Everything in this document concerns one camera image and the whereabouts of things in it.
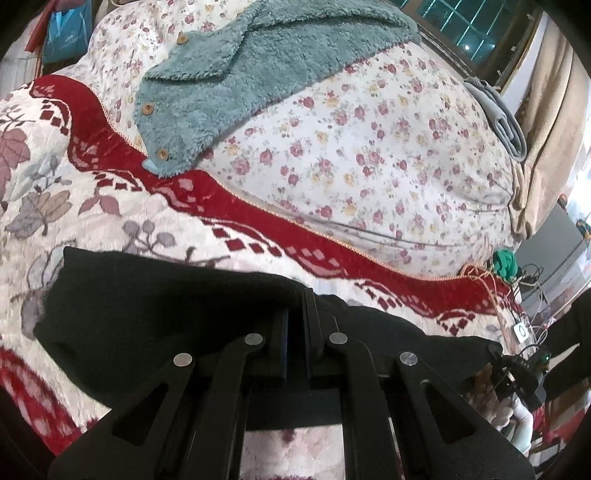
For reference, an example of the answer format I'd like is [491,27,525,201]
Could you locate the grey folded cloth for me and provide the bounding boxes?
[464,77,528,163]

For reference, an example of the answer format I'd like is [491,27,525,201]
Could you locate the white power strip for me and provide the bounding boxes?
[512,321,533,344]

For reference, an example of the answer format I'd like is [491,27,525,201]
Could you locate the white floral bed sheet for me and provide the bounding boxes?
[55,0,521,280]

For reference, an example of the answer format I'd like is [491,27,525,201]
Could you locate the green cloth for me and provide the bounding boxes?
[492,249,519,283]

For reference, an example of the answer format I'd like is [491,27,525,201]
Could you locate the window with green frame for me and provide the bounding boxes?
[393,0,541,86]

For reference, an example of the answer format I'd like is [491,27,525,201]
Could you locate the red white floral blanket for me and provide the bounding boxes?
[1,76,519,460]

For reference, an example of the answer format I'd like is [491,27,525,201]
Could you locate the white gloved right hand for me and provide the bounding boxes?
[475,368,535,458]

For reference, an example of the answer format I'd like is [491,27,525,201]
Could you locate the black pants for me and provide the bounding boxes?
[34,247,502,430]

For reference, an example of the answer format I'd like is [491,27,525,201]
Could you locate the blue bag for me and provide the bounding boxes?
[42,1,93,65]

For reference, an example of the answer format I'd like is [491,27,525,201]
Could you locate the teal fleece jacket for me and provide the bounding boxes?
[134,1,420,178]

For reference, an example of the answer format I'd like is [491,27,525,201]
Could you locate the beige curtain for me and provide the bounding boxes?
[509,23,590,241]

